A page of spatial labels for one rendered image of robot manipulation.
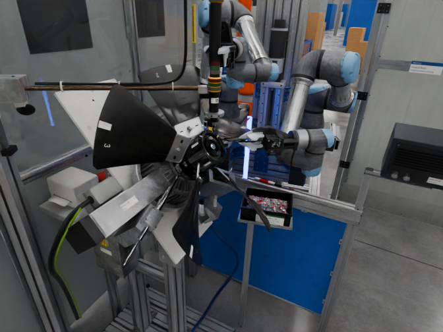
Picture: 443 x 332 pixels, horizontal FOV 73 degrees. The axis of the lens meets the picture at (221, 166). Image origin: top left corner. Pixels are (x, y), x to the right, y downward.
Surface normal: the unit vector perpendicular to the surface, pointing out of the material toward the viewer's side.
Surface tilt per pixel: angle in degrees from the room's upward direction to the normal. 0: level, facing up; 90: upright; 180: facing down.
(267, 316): 0
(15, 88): 90
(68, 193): 90
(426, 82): 90
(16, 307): 90
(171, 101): 48
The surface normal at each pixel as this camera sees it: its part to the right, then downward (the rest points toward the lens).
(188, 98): 0.09, -0.35
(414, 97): -0.46, 0.41
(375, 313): 0.03, -0.88
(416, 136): -0.09, -0.75
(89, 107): 0.70, -0.39
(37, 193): 0.89, 0.24
